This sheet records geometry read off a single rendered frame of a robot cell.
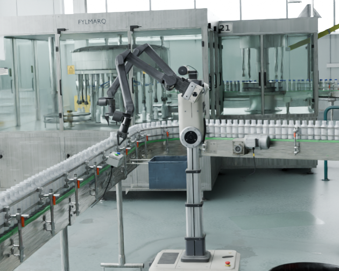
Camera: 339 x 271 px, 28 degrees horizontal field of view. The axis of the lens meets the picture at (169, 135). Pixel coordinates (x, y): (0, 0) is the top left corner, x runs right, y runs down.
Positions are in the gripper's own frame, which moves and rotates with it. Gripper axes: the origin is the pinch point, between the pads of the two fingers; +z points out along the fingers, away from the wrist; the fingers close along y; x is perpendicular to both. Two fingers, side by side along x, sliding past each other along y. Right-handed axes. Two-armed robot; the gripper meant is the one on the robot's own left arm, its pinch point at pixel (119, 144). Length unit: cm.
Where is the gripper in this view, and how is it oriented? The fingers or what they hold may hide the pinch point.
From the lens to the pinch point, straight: 461.2
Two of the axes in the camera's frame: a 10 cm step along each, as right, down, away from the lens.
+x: 9.4, 3.3, -1.0
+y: -1.4, 1.1, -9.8
